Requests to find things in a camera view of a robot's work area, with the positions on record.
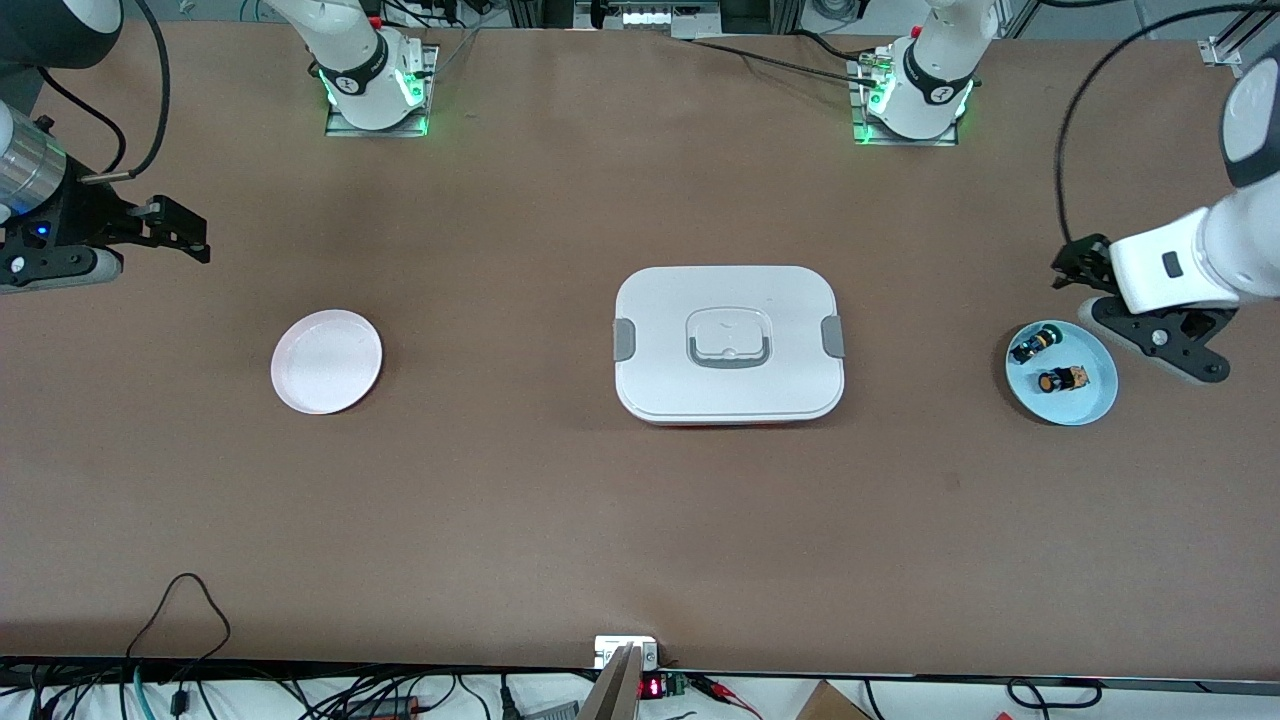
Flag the white lidded box grey clips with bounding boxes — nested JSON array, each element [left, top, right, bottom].
[[613, 265, 846, 428]]

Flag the light blue round plate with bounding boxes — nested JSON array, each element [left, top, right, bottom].
[[1005, 319, 1119, 427]]

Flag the pink round plate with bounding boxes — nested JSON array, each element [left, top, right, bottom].
[[270, 309, 384, 416]]

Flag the white lit device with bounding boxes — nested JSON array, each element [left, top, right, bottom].
[[620, 5, 721, 29]]

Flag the brown cardboard piece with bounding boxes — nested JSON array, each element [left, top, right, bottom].
[[795, 681, 871, 720]]

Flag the red clip test leads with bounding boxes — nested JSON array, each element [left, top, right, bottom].
[[690, 675, 761, 719]]

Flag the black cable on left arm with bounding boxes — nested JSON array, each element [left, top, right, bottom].
[[1055, 3, 1280, 246]]

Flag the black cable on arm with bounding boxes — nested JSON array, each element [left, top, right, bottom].
[[35, 0, 171, 186], [1055, 3, 1280, 246]]

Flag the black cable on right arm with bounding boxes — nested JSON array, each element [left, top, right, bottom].
[[35, 0, 171, 186]]

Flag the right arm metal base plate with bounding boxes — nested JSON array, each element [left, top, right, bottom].
[[325, 45, 439, 138]]

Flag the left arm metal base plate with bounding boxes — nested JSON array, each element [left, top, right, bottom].
[[850, 50, 959, 148]]

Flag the silver aluminium corner post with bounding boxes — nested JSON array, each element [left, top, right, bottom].
[[1198, 15, 1256, 66]]

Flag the thin black looped cable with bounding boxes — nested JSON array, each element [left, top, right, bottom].
[[125, 573, 233, 671]]

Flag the black cable across table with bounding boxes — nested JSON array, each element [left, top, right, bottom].
[[690, 38, 881, 86]]

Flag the dark aluminium frame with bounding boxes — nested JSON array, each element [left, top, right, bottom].
[[505, 0, 801, 39]]

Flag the black coiled cable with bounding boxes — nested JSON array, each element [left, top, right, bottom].
[[1005, 677, 1103, 713]]

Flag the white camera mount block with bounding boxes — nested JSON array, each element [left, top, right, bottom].
[[594, 636, 659, 669]]

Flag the grey aluminium mount bar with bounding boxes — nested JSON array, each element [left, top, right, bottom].
[[578, 645, 644, 720]]

